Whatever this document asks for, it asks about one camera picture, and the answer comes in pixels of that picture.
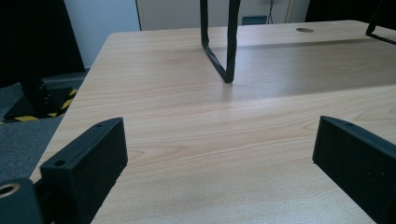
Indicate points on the black metal stand frame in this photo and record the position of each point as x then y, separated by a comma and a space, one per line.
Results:
375, 31
231, 40

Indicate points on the blue wall socket box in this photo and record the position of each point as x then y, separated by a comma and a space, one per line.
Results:
254, 20

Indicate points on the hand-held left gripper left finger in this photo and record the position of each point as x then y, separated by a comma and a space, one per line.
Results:
84, 165

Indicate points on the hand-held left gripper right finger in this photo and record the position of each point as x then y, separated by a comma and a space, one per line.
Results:
358, 161

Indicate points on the black base with yellow stripes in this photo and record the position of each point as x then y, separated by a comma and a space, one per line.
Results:
40, 102

